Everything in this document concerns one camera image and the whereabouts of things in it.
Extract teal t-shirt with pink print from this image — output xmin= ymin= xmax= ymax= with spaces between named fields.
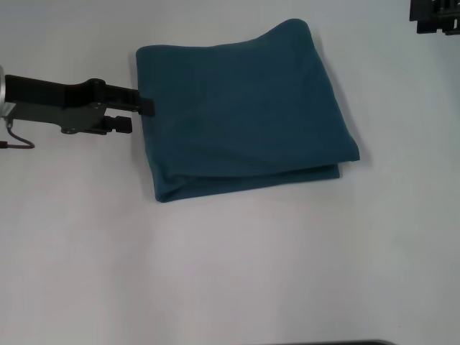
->
xmin=135 ymin=17 xmax=361 ymax=203

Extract dark flat panel edge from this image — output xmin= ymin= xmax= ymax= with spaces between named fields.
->
xmin=312 ymin=339 xmax=391 ymax=345

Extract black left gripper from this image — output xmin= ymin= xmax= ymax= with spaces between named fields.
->
xmin=4 ymin=73 xmax=156 ymax=136

